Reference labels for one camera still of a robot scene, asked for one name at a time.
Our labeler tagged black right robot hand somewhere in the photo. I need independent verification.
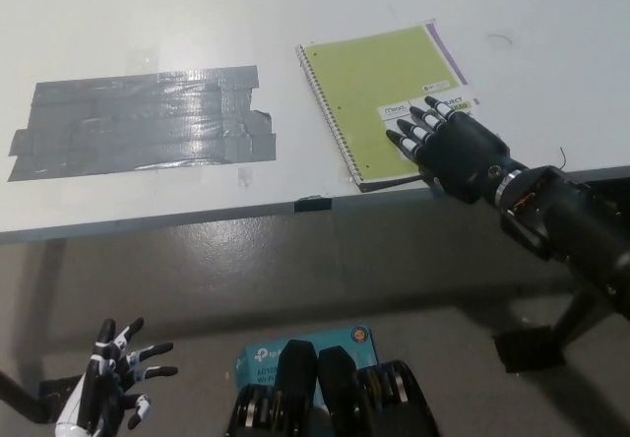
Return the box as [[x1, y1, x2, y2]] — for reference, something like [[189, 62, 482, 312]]
[[386, 94, 524, 206]]

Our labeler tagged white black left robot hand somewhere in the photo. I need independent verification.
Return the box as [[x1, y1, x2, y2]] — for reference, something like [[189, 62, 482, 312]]
[[54, 316, 178, 437]]

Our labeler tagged green spiral notebook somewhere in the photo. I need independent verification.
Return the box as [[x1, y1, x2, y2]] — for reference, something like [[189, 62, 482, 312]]
[[293, 24, 483, 194]]

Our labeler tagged small black tape piece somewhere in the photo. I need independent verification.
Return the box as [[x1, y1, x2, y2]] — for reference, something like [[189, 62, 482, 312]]
[[294, 195, 334, 213]]

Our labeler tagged teal router box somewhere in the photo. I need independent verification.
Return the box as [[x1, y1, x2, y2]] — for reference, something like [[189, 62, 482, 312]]
[[233, 325, 379, 406]]

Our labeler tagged gray duct tape patch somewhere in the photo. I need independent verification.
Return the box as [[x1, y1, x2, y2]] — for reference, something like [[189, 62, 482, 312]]
[[7, 65, 279, 183]]

